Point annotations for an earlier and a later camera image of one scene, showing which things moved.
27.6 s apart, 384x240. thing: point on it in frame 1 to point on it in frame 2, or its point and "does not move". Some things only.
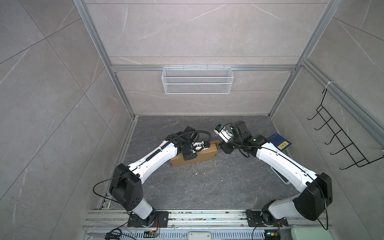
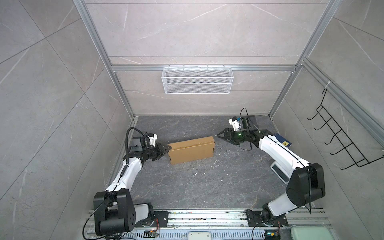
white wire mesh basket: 197,80 does not move
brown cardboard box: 179,159 does not move
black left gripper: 190,156 to 160,150
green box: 311,233 does not move
